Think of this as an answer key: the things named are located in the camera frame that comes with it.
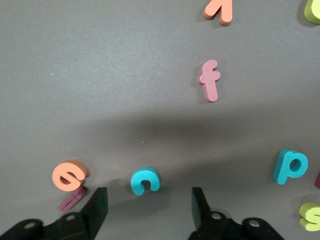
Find brown paper table cover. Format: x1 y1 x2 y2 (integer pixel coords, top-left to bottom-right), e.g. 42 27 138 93
0 0 320 240

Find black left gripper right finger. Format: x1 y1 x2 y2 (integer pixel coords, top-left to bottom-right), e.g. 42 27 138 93
187 187 286 240

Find yellow foam letter u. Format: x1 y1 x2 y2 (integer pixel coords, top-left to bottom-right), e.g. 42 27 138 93
304 0 320 25

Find orange foam letter v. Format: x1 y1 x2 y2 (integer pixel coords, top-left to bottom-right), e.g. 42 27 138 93
203 0 234 26

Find reddish foam letter f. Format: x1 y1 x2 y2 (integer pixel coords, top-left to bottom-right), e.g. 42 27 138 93
198 59 221 103

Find orange foam letter e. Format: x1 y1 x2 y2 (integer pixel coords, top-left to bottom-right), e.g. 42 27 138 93
51 159 89 193

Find teal foam letter p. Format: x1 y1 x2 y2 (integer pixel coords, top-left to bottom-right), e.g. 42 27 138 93
272 148 309 185

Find yellow foam letter s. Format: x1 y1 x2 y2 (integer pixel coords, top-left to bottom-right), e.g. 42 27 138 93
299 202 320 232

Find teal foam letter c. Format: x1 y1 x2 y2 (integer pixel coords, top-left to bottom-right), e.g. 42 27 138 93
130 166 161 197

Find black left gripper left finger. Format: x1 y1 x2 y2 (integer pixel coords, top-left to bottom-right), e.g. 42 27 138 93
0 187 110 240

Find maroon foam letter l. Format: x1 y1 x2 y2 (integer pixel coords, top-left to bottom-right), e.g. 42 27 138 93
57 186 88 213

